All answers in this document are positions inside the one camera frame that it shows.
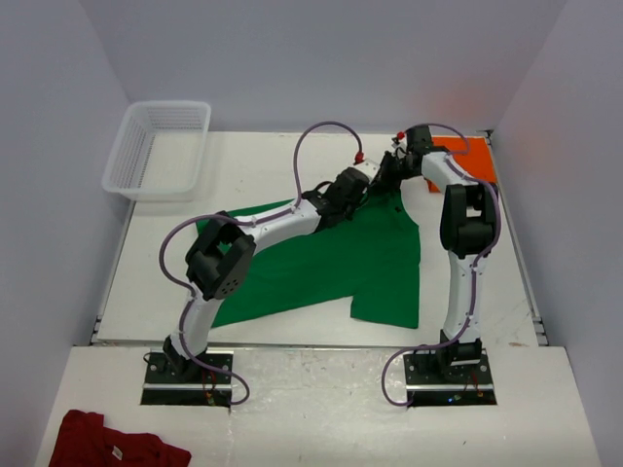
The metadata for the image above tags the green t-shirt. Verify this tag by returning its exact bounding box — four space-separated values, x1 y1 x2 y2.
213 192 421 329

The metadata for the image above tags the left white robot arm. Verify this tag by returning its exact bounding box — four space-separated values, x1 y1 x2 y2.
163 162 379 382

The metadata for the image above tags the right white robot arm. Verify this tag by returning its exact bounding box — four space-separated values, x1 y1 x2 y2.
378 124 501 384

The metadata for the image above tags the folded orange t-shirt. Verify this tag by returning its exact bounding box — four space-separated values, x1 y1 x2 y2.
422 135 497 193

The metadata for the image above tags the white plastic basket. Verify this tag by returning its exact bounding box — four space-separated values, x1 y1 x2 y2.
101 100 211 202

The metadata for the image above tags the dark red t-shirt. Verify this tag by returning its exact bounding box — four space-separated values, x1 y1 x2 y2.
49 410 192 466

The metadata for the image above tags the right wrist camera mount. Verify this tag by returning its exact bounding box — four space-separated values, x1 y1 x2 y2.
391 130 407 149

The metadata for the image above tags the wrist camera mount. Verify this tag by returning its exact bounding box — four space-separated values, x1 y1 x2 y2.
391 130 407 149
353 151 380 181

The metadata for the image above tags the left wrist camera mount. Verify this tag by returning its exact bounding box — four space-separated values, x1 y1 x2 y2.
353 151 380 181

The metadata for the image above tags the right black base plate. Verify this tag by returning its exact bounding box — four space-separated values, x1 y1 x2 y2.
403 351 497 408

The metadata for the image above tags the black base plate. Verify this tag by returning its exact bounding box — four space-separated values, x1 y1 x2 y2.
403 351 497 408
140 351 233 408

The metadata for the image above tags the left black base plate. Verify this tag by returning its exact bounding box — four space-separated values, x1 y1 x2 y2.
140 351 233 408

